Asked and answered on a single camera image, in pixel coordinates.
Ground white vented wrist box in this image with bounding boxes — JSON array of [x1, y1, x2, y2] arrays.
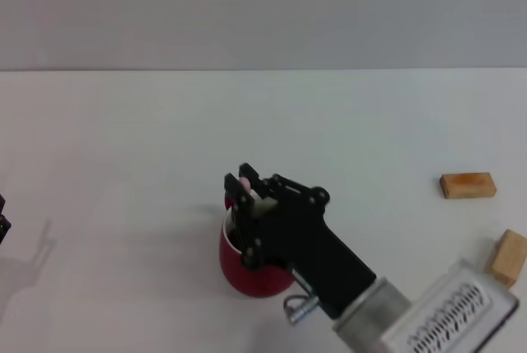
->
[[380, 259, 521, 353]]

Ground orange stained wooden block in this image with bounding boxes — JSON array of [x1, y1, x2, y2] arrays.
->
[[438, 171, 497, 201]]

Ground red ceramic cup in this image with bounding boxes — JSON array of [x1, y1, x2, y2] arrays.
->
[[218, 197, 296, 300]]

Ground plain light wooden block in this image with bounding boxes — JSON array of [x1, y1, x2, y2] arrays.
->
[[484, 229, 527, 290]]

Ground grey cable with metal plug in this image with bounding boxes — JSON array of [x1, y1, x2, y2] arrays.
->
[[282, 269, 320, 325]]

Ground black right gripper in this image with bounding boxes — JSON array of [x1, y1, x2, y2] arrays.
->
[[223, 161, 378, 319]]

